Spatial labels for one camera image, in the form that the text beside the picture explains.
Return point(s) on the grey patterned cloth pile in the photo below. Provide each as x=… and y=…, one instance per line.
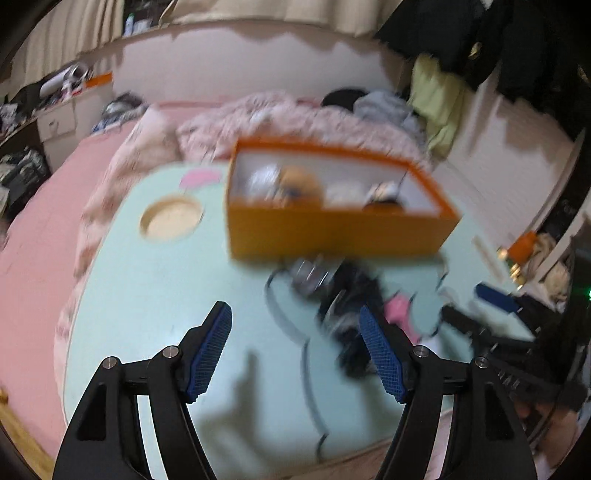
x=117, y=110

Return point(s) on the pile of dark clothes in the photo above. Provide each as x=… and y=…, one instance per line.
x=23, y=177

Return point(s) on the smartphone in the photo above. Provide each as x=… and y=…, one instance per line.
x=510, y=265

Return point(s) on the pink object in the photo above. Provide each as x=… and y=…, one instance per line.
x=398, y=311

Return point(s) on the yellow-green hanging garment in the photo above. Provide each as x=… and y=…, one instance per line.
x=434, y=92

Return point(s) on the orange storage box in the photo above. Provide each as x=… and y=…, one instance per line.
x=99, y=79

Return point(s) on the orange bag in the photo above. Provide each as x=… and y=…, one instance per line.
x=521, y=244

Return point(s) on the orange cardboard box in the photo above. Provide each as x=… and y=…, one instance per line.
x=323, y=230

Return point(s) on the white hair dryer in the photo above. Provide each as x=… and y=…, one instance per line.
x=67, y=79

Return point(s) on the white mesh ball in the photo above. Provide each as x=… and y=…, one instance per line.
x=263, y=182

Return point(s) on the black garment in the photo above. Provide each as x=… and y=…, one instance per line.
x=344, y=98

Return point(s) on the pink bed sheet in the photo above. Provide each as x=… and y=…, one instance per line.
x=46, y=254

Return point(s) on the dark blue lace-trimmed cloth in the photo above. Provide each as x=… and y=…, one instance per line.
x=355, y=300

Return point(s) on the black hanging clothes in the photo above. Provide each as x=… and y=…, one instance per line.
x=508, y=46

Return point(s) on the pink floral blanket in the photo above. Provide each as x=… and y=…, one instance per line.
x=277, y=115

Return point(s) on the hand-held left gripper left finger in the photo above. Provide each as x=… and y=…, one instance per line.
x=210, y=350

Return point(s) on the white drawer cabinet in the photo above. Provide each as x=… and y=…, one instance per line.
x=56, y=121

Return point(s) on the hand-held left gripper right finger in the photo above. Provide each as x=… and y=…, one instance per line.
x=383, y=355

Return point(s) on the beige cloth bundle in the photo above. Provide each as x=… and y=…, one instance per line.
x=549, y=263

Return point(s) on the grey-blue garment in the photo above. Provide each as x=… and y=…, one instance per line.
x=383, y=108

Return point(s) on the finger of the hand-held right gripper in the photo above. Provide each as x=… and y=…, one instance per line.
x=466, y=323
x=496, y=297

